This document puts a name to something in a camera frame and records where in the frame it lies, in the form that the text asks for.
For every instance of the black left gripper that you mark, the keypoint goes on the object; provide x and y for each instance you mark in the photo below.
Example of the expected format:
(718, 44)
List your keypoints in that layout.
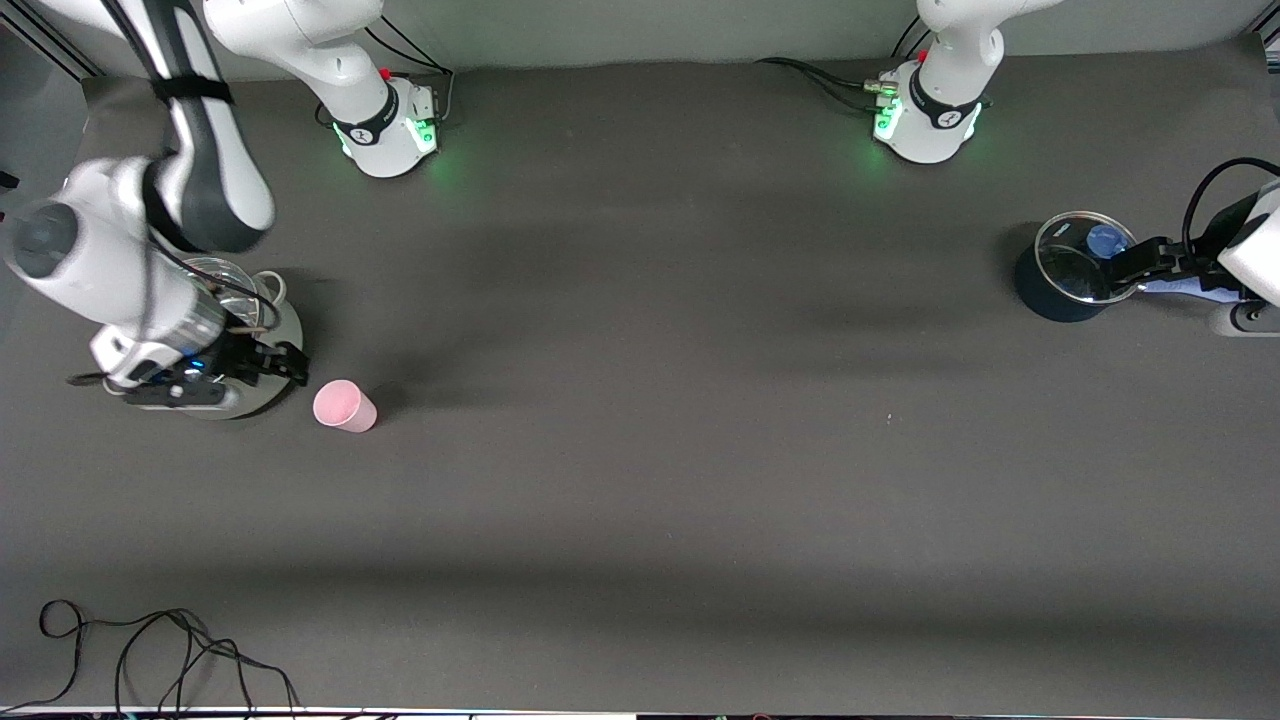
(1196, 258)

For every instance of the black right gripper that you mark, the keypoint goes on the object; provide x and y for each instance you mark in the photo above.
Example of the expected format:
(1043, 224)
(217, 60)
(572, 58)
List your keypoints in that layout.
(238, 356)

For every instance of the pink plastic cup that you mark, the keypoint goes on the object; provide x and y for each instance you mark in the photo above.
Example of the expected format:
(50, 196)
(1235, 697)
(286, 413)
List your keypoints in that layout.
(340, 403)

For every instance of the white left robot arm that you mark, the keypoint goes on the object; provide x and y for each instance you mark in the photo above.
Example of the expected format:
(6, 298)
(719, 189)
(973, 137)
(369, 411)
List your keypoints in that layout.
(940, 110)

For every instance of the pale green cooking pot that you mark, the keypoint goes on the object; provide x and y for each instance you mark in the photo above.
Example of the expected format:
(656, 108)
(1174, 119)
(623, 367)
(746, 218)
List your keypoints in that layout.
(285, 325)

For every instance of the glass saucepan lid blue knob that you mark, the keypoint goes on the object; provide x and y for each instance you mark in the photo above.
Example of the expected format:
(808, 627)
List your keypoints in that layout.
(1060, 250)

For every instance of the glass pot lid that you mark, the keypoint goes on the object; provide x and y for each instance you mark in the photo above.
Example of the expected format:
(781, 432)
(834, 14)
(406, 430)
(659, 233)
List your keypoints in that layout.
(215, 275)

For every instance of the dark blue saucepan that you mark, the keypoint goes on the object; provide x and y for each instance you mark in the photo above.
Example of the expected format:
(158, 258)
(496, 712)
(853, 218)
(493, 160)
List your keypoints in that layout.
(1040, 295)

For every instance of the dark grey table mat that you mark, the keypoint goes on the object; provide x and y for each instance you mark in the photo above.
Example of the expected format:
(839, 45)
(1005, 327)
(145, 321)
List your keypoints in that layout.
(640, 400)

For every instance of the black aluminium frame bar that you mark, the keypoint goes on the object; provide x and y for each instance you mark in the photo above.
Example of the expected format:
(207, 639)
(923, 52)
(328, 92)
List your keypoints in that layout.
(50, 58)

